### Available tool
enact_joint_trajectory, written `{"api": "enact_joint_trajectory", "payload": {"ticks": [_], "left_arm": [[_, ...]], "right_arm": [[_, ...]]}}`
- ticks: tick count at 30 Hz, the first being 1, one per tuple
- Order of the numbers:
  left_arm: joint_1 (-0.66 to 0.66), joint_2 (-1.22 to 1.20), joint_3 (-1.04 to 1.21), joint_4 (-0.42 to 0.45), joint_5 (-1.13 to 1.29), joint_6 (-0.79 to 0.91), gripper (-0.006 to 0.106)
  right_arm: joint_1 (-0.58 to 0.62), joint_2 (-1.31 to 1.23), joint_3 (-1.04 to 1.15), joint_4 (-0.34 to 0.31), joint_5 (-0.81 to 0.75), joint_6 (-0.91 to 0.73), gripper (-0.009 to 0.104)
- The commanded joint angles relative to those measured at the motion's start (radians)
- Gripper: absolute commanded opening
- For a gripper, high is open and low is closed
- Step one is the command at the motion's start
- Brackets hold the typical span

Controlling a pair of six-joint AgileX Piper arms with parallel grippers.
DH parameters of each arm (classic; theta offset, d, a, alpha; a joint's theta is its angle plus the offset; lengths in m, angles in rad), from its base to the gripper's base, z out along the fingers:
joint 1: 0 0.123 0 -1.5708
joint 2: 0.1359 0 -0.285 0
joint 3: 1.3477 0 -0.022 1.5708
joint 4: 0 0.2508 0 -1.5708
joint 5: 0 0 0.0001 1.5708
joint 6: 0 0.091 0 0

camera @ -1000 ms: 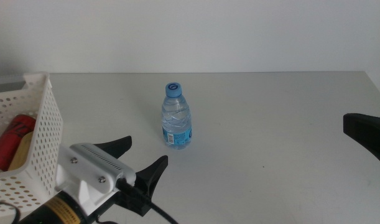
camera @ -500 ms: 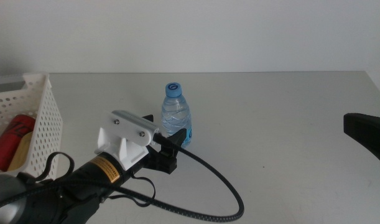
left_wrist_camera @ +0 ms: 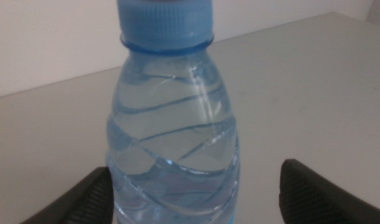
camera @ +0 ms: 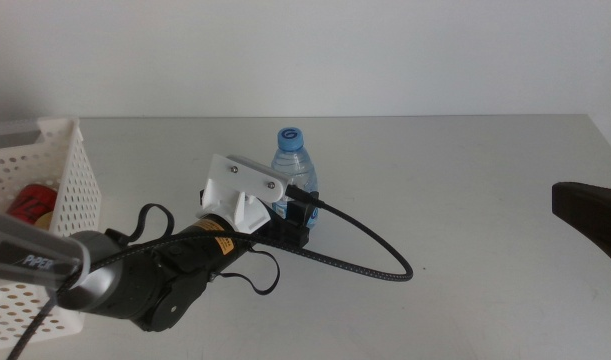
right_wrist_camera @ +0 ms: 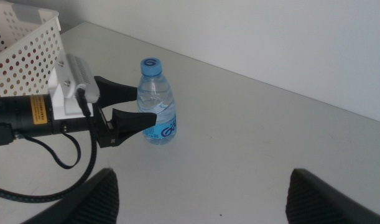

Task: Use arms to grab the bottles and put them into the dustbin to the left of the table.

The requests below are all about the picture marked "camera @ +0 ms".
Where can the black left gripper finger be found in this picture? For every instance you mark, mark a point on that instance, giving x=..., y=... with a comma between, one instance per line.
x=299, y=214

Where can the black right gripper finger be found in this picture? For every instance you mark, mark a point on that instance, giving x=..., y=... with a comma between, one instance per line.
x=595, y=215

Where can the clear water bottle blue cap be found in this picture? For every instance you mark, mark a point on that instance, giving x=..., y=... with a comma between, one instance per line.
x=295, y=160

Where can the yellow tea bottle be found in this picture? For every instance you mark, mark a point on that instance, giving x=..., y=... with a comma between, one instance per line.
x=46, y=221

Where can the red drink can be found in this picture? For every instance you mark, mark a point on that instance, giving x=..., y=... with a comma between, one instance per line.
x=32, y=205

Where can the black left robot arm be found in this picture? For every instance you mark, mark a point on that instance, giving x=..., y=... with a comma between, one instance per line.
x=135, y=285

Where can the white perforated plastic basket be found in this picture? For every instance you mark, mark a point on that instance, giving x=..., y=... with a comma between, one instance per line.
x=77, y=200

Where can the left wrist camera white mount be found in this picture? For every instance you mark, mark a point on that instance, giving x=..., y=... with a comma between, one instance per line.
x=235, y=195

